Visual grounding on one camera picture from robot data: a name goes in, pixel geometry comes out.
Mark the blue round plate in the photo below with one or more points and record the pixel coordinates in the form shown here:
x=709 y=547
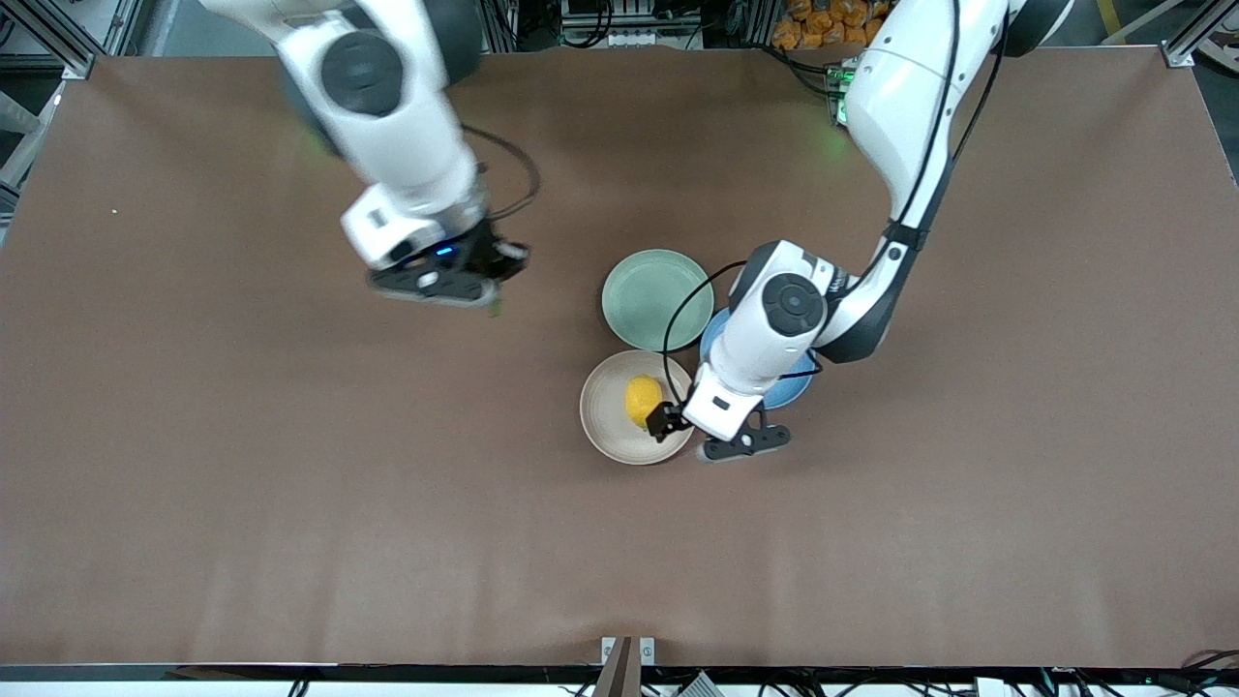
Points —
x=786 y=391

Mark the small metal table bracket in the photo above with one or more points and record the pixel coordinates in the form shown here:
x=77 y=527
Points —
x=647 y=651

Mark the cream white round plate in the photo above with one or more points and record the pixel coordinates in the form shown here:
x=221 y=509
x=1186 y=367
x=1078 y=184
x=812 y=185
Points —
x=610 y=416

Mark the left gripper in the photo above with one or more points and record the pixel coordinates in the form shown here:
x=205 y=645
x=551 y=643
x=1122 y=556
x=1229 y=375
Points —
x=665 y=420

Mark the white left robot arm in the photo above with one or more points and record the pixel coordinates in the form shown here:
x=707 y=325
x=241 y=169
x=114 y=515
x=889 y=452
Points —
x=900 y=106

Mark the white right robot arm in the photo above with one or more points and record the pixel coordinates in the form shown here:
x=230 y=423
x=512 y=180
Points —
x=387 y=116

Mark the mint green round plate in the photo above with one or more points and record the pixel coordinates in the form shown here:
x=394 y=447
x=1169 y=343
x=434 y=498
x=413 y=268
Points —
x=644 y=300

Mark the yellow lemon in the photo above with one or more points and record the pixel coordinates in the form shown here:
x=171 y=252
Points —
x=641 y=399

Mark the brown post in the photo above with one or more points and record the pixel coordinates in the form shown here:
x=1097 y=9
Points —
x=618 y=673

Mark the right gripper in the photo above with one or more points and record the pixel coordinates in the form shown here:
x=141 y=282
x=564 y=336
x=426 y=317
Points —
x=490 y=255

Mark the orange snack bags pile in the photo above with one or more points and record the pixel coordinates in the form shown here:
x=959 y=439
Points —
x=823 y=24

